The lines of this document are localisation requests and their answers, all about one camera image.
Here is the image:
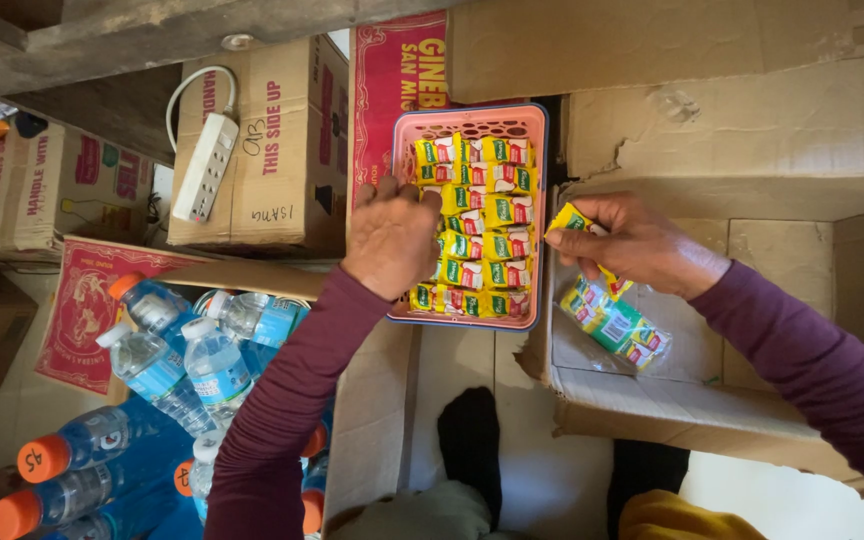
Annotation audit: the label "person's right hand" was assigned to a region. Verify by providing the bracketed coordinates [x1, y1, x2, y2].
[544, 190, 733, 302]

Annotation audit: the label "person's left hand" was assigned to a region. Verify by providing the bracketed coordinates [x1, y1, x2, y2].
[341, 177, 445, 303]

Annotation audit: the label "yellow sachet strip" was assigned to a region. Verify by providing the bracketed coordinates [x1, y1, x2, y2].
[544, 201, 636, 303]

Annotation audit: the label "rows of yellow green sachets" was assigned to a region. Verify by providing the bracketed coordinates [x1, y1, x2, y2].
[408, 132, 538, 319]

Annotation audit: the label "pink plastic basket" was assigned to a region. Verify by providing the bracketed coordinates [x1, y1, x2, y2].
[386, 103, 549, 333]

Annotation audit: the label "red printed carton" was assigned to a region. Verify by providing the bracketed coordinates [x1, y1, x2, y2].
[347, 9, 527, 226]
[34, 235, 328, 406]

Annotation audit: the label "brown carton with handwriting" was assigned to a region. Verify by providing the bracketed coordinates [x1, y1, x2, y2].
[166, 33, 351, 252]

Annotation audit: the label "clear water bottle white cap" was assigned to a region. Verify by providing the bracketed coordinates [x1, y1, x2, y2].
[205, 289, 312, 350]
[95, 322, 217, 438]
[180, 315, 255, 430]
[189, 429, 228, 524]

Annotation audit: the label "white power strip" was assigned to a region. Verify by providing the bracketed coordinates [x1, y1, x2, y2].
[171, 112, 241, 225]

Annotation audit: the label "flat cardboard sheet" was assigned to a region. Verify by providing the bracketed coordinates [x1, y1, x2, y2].
[322, 321, 423, 522]

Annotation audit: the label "clear bag of sachets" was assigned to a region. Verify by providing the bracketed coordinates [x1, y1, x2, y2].
[556, 274, 675, 374]

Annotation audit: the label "person's left black sock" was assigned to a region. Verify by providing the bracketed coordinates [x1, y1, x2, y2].
[436, 386, 504, 530]

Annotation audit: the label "person's grey garment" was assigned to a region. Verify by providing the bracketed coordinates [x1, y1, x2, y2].
[325, 480, 532, 540]

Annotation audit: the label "large torn cardboard box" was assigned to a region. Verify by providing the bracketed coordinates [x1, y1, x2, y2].
[447, 0, 864, 223]

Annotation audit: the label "brown carton with red print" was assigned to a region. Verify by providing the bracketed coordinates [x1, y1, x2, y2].
[0, 112, 157, 264]

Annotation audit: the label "open brown cardboard box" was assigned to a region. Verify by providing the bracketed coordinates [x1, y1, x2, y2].
[514, 177, 864, 500]

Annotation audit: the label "cluster of orange-capped blue bottles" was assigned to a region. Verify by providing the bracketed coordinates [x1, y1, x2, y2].
[0, 270, 336, 540]

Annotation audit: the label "person's yellow garment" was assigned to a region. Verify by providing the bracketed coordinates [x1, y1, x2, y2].
[617, 489, 769, 540]

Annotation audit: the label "white power cable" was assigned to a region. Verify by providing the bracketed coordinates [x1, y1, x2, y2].
[165, 65, 239, 155]

